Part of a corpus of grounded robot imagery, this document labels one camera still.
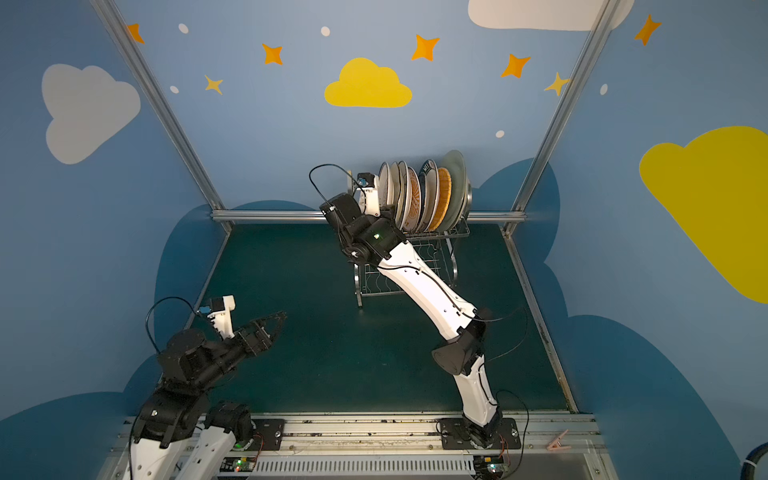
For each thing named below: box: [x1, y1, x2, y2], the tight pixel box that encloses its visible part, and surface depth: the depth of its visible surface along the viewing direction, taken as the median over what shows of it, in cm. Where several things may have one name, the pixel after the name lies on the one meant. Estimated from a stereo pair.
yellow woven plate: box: [429, 167, 453, 232], surface depth 75 cm
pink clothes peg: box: [547, 429, 572, 451], surface depth 75 cm
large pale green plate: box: [438, 150, 468, 233], surface depth 76 cm
